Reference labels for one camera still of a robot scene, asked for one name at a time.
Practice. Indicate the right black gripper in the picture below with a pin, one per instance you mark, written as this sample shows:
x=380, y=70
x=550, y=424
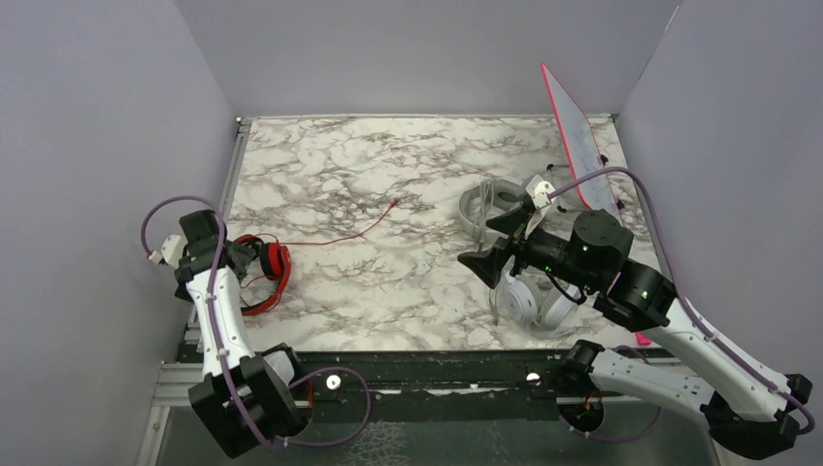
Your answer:
x=487, y=265

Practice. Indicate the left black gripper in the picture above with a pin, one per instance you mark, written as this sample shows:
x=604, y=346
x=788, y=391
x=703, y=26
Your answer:
x=245, y=254

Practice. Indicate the red headphones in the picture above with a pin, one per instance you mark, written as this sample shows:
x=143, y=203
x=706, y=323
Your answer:
x=276, y=266

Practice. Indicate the white gaming headset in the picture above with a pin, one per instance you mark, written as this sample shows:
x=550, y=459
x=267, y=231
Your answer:
x=537, y=308

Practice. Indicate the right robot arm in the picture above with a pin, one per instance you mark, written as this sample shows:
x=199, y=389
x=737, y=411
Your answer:
x=744, y=406

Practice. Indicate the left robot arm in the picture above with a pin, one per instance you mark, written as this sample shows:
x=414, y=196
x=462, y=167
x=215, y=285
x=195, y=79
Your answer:
x=274, y=413

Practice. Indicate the pink-framed whiteboard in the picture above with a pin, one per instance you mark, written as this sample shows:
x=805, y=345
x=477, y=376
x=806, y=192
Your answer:
x=575, y=131

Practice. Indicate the black whiteboard stand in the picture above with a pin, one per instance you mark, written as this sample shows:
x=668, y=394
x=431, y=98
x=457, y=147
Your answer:
x=593, y=195

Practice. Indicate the pink highlighter marker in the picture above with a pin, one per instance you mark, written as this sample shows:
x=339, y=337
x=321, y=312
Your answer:
x=642, y=340

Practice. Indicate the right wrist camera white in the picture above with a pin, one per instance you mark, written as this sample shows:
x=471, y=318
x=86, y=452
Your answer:
x=539, y=191

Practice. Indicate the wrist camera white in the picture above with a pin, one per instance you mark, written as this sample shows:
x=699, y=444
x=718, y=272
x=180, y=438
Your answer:
x=170, y=252
x=539, y=191

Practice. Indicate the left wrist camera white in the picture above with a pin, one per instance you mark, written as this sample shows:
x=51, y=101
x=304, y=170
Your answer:
x=170, y=252

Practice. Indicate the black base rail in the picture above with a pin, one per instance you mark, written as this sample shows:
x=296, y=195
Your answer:
x=399, y=386

